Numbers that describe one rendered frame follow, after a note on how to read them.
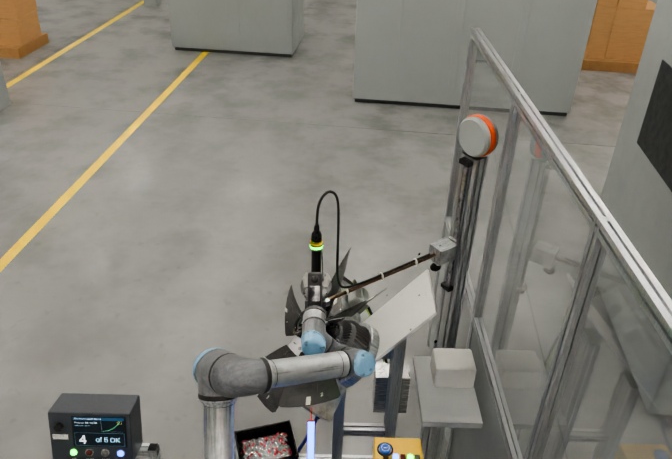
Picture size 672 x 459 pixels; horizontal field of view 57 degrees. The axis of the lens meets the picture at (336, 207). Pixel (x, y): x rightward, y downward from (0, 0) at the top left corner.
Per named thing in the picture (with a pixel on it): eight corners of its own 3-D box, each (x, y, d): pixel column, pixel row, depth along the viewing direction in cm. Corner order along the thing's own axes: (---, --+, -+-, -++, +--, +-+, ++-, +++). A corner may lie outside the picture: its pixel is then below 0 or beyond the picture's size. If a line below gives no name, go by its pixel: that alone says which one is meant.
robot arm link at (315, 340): (312, 364, 194) (294, 348, 190) (314, 339, 203) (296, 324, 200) (332, 352, 191) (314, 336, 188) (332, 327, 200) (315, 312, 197)
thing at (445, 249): (446, 251, 261) (448, 234, 257) (457, 259, 257) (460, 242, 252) (427, 259, 256) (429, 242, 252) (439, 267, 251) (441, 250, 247)
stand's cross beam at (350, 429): (383, 429, 280) (384, 423, 278) (384, 436, 277) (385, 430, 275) (342, 428, 280) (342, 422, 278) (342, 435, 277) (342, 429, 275)
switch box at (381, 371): (404, 397, 286) (408, 363, 275) (406, 413, 279) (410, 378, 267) (372, 396, 286) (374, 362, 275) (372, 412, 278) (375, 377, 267)
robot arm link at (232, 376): (227, 363, 159) (378, 343, 186) (210, 356, 168) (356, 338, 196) (226, 408, 159) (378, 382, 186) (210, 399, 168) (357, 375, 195)
